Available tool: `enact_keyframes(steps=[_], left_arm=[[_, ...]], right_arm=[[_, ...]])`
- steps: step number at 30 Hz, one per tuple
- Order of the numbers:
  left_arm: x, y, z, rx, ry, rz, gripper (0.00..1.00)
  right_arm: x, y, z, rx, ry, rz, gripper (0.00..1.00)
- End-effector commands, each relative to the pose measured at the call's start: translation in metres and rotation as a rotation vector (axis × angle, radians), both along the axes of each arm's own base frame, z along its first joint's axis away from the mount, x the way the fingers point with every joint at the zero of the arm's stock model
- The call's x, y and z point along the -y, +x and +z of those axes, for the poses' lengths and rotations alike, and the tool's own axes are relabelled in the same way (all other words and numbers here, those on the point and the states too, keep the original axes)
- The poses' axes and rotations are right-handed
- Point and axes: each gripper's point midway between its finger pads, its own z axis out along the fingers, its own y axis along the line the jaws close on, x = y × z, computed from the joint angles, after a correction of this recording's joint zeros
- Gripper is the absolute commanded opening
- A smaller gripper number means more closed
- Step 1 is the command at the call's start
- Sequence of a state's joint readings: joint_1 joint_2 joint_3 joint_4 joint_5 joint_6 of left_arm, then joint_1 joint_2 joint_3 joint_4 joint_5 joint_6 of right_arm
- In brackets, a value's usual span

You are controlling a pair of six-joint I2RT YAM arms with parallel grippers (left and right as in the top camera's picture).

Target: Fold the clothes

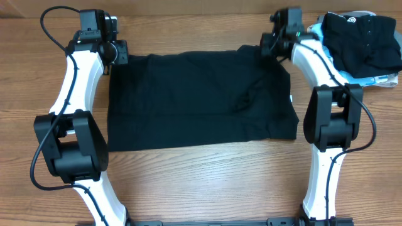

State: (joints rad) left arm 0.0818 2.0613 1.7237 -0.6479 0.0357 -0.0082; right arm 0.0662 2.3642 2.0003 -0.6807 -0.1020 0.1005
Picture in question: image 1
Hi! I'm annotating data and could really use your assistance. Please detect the black t-shirt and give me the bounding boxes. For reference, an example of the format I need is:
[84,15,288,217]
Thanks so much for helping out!
[107,45,299,152]

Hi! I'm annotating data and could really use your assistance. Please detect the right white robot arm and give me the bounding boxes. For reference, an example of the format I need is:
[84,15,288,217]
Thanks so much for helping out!
[260,8,363,225]

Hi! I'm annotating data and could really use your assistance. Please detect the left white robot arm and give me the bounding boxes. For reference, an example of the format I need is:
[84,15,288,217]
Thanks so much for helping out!
[30,9,131,225]

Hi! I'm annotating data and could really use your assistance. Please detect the light blue folded garment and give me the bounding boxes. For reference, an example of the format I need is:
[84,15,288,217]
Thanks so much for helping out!
[307,23,391,87]

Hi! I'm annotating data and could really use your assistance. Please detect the folded black polo shirt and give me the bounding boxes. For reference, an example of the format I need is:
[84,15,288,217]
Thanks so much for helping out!
[321,12,401,78]

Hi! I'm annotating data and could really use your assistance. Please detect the beige grey folded garment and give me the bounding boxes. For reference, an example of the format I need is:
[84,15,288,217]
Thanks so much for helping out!
[315,11,401,87]

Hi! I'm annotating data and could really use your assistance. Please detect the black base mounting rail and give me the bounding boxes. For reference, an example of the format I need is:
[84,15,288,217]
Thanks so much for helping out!
[75,217,355,226]

